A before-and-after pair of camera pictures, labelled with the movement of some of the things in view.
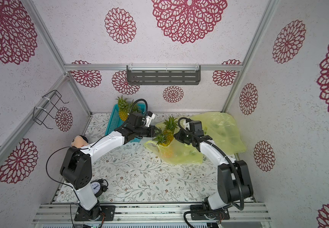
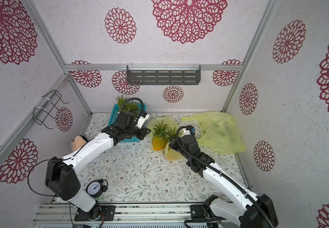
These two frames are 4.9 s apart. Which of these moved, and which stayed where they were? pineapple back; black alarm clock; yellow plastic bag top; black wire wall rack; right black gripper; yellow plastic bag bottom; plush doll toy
Moved: right black gripper; yellow plastic bag top
Stayed: pineapple back; plush doll toy; black wire wall rack; yellow plastic bag bottom; black alarm clock
